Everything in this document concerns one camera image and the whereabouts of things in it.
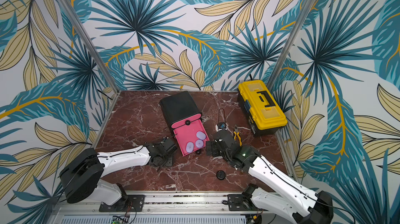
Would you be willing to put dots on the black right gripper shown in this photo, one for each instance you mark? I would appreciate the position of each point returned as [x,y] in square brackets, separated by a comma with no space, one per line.
[217,147]

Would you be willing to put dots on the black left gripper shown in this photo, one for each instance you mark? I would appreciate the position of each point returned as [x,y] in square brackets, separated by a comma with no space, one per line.
[170,163]

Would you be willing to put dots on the purple round earphone case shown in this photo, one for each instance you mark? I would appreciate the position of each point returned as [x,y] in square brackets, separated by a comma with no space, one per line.
[199,144]

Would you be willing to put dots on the purple oval earphone case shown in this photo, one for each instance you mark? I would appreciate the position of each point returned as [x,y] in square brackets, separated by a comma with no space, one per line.
[201,135]
[189,147]

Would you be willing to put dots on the black round earphone case front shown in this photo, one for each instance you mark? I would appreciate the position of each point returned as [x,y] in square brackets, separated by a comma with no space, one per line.
[221,175]

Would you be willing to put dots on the pink top drawer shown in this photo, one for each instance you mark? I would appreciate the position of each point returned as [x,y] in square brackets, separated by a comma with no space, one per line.
[186,121]

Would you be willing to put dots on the black pink drawer cabinet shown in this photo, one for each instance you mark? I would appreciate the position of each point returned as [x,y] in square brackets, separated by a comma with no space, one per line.
[177,107]

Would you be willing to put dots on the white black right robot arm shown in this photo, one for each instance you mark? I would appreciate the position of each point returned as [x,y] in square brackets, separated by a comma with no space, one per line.
[290,200]

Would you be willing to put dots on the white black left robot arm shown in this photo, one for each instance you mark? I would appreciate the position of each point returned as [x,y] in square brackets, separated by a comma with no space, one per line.
[82,178]

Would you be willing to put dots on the yellow black toolbox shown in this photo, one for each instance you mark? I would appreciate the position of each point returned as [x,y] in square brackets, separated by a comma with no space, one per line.
[262,112]

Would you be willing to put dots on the yellow handled pliers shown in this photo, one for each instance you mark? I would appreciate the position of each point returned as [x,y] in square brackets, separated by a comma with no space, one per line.
[236,135]

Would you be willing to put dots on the aluminium front rail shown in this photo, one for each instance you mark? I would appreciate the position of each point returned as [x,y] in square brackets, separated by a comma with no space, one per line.
[160,202]

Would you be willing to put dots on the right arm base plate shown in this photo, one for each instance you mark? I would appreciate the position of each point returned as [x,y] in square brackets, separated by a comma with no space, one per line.
[238,202]

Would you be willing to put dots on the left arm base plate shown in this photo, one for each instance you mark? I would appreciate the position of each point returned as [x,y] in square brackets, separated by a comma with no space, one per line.
[125,204]

